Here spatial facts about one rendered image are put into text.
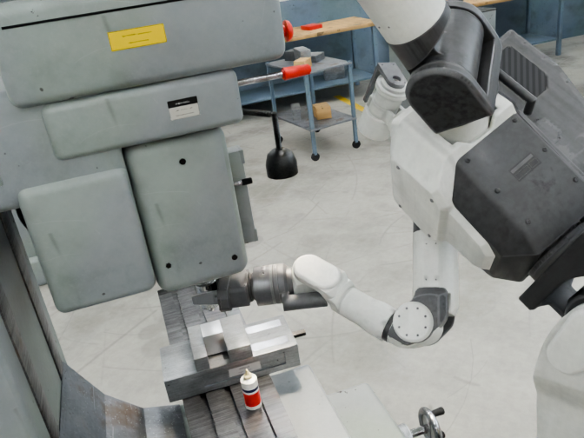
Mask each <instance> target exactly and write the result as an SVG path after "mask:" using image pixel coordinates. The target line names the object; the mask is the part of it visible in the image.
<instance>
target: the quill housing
mask: <svg viewBox="0 0 584 438"><path fill-rule="evenodd" d="M122 150H123V158H124V161H125V164H126V168H127V171H128V174H129V180H130V184H131V188H132V190H133V194H134V197H135V201H136V206H137V210H138V214H139V217H140V220H141V224H142V227H143V233H144V236H145V240H146V243H147V247H148V250H149V256H150V260H151V262H152V266H153V270H154V273H155V277H156V281H157V284H158V285H159V287H160V288H161V289H164V290H166V291H174V290H178V289H183V288H187V287H189V286H193V285H196V284H199V283H203V282H208V281H212V280H215V279H218V278H222V277H224V276H228V275H233V274H237V273H239V272H242V271H243V270H244V269H245V268H246V266H247V263H248V257H247V252H246V248H245V243H244V238H243V233H242V225H241V220H240V215H239V210H238V205H237V200H236V192H235V187H234V182H233V177H232V172H231V168H230V163H229V154H228V149H227V144H226V140H225V135H224V133H223V131H222V129H221V128H220V127H218V128H213V129H206V130H202V131H198V132H194V133H190V134H186V135H181V136H174V137H170V138H166V139H162V140H157V141H154V142H149V143H142V144H137V145H133V146H129V147H125V148H122Z"/></svg>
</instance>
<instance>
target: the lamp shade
mask: <svg viewBox="0 0 584 438"><path fill-rule="evenodd" d="M265 165H266V171H267V177H268V178H270V179H274V180H282V179H287V178H290V177H293V176H295V175H297V174H298V167H297V160H296V158H295V155H294V153H293V151H292V150H291V149H288V148H286V147H281V148H280V149H277V148H274V149H272V150H271V151H270V152H269V153H268V154H267V159H266V164H265Z"/></svg>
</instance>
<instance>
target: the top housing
mask: <svg viewBox="0 0 584 438"><path fill-rule="evenodd" d="M284 51H285V41H284V34H283V27H282V14H281V7H280V1H279V0H15V1H9V2H4V3H0V75H1V78H2V80H3V85H4V88H5V90H6V93H7V96H8V98H9V99H10V102H11V103H12V104H13V105H15V106H17V107H19V108H28V107H32V106H37V105H41V104H46V103H54V102H59V101H63V100H69V99H73V98H78V97H82V96H91V95H95V94H100V93H104V92H109V91H113V90H122V89H127V88H131V87H136V86H141V85H145V84H150V83H158V82H163V81H168V80H172V79H177V78H181V77H186V76H194V75H199V74H203V73H209V72H213V71H218V70H225V69H230V68H235V67H240V66H244V65H249V64H253V63H262V62H267V61H271V60H276V59H278V58H280V57H281V56H282V55H283V54H284Z"/></svg>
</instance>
